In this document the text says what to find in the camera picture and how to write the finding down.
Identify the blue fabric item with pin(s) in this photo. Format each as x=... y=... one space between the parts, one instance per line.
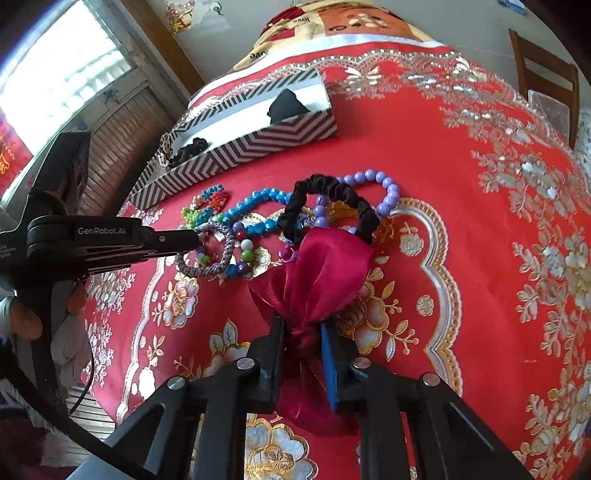
x=512 y=4

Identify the brown scrunchie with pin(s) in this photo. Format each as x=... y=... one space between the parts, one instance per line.
x=194 y=146

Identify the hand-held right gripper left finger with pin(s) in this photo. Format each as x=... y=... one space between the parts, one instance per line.
x=277 y=341

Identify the person's left hand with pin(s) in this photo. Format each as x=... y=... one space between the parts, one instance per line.
x=21 y=321

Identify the black hair clip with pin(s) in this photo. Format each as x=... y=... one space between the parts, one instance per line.
x=286 y=108

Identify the red hanging decoration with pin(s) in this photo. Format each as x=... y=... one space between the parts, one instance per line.
x=10 y=152

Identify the wooden chair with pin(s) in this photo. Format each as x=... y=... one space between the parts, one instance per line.
x=545 y=64

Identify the shiny plastic sheet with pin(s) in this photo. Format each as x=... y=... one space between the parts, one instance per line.
x=549 y=110

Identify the white wall hook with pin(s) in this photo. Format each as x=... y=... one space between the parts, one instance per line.
x=213 y=10

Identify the striped cardboard box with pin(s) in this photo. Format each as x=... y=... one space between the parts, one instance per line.
x=258 y=143

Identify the black scrunchie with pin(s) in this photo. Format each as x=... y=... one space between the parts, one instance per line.
x=292 y=212

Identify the printed blanket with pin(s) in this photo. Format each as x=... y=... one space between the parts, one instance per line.
x=332 y=23

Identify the window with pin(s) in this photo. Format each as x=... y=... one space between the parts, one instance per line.
x=60 y=69

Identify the brown wooden post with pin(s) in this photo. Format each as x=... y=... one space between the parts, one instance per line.
x=161 y=41

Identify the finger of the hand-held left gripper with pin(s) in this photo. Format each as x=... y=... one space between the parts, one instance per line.
x=175 y=240

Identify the red satin bow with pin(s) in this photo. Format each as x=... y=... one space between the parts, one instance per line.
x=318 y=267

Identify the red gold wall sticker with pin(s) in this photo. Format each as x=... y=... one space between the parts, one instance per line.
x=178 y=16

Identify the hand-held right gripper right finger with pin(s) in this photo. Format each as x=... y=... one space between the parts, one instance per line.
x=330 y=364

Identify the slatted wooden panel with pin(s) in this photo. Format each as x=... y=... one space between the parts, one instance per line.
x=120 y=138

